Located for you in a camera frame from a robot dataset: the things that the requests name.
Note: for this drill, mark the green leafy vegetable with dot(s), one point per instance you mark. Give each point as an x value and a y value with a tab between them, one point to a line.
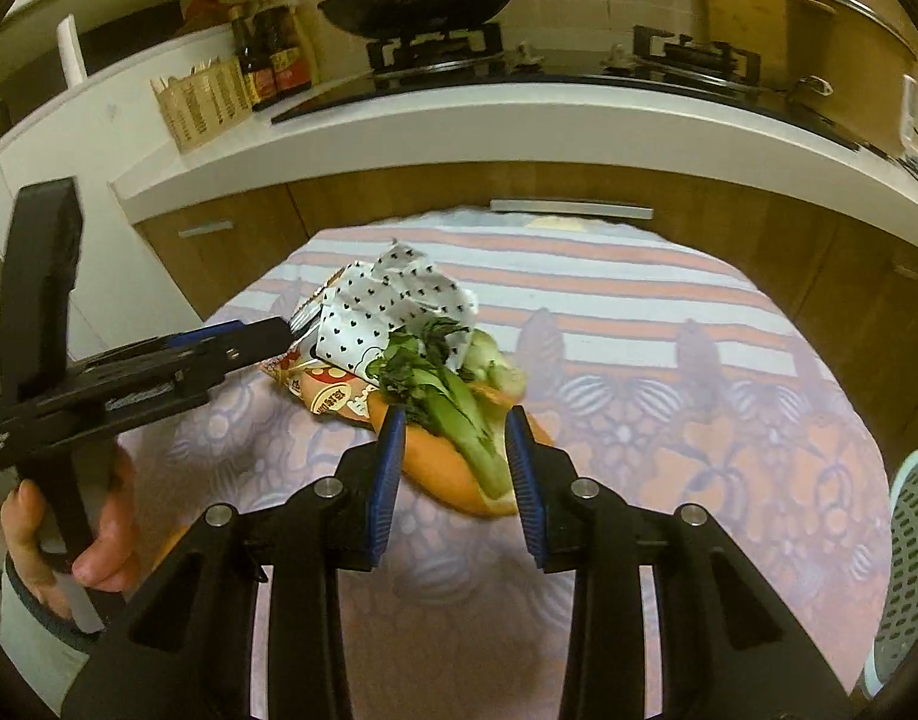
455	383

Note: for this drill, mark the teal plastic waste basket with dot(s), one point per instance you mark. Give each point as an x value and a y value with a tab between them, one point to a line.
898	628

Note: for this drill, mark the floral pink tablecloth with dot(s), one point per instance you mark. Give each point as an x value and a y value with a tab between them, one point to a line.
666	375

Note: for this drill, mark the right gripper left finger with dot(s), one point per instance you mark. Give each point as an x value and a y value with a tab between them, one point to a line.
182	648

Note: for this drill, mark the person left hand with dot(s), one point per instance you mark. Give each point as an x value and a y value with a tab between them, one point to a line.
69	528

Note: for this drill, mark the polka dot paper wrapper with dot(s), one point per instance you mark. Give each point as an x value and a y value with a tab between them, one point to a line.
403	288

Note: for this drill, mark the woven basket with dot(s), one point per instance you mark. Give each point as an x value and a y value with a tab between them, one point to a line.
201	106

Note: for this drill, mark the brown rice cooker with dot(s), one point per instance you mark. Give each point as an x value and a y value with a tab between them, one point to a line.
845	63

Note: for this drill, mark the white power meter plug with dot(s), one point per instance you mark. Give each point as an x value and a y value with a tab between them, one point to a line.
906	127

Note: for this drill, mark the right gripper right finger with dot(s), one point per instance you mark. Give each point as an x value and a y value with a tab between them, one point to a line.
730	647

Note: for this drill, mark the snack wrapper packet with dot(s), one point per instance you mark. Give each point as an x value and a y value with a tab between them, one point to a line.
321	388

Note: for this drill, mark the black gas stove top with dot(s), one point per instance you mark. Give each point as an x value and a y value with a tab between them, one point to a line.
658	61

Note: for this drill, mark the dark sauce bottles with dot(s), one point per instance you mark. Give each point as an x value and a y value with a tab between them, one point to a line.
274	54

